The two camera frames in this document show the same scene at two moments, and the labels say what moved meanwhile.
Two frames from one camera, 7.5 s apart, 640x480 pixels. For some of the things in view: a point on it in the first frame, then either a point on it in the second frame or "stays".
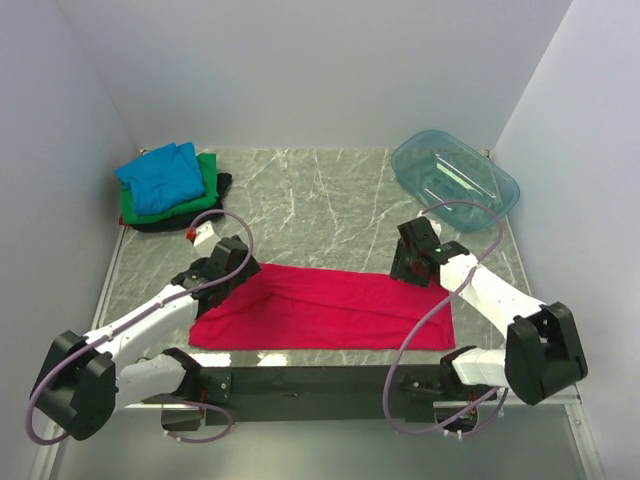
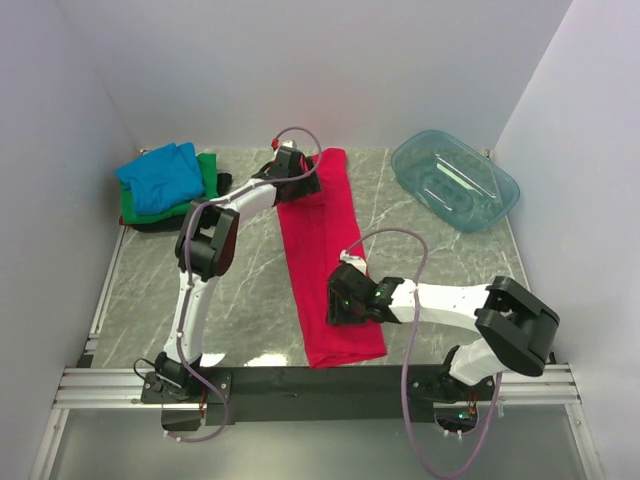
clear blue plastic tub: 439,168 stays
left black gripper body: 252,269 to 304,186
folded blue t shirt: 163,178 stays
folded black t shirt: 184,222 stays
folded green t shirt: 208,170 stays
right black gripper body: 403,266 to 349,312
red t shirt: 303,308 to 318,230
